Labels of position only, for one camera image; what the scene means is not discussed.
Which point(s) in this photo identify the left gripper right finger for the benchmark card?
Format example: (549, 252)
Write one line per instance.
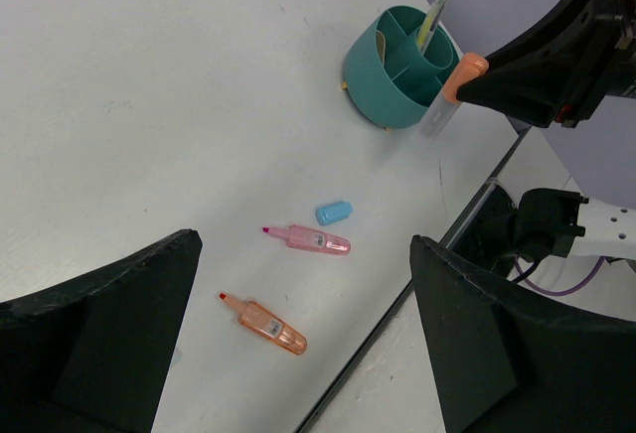
(506, 359)

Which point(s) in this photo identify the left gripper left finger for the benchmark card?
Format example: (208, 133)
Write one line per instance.
(92, 354)

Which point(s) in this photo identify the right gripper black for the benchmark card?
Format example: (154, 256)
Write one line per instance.
(560, 69)

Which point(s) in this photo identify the yellow highlighter pen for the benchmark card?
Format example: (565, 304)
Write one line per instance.
(429, 25)

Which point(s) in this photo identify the blue eraser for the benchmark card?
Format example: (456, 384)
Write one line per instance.
(333, 212)

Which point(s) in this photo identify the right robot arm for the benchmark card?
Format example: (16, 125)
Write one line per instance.
(560, 223)

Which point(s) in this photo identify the teal round pen holder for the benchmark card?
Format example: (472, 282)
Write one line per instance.
(388, 78)

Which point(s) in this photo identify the orange highlighter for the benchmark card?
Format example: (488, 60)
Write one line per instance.
(262, 322)

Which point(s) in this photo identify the pink highlighter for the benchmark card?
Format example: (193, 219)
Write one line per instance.
(309, 239)

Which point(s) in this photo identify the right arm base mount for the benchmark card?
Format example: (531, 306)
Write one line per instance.
(483, 233)

